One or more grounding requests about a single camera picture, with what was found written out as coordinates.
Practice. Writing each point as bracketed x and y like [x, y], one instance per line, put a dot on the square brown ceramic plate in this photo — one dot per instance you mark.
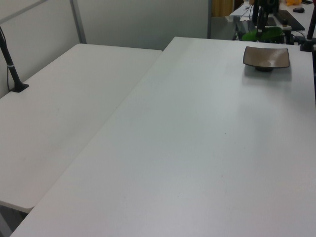
[266, 57]

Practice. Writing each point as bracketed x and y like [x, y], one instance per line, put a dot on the black tripod stand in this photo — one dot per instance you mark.
[261, 18]

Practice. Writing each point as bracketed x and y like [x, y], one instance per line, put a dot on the black computer keyboard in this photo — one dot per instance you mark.
[288, 19]

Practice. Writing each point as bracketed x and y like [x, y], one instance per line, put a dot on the dark pole with clamp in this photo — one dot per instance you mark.
[308, 39]

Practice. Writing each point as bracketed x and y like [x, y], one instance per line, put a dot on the black computer mouse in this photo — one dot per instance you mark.
[298, 10]

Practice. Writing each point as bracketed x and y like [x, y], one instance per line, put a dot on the yellow plush toy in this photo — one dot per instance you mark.
[293, 2]

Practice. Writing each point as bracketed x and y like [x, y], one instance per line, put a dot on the white post with black knob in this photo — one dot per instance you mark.
[286, 32]

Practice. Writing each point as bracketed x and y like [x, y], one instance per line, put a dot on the black camera pole with base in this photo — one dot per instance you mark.
[11, 67]

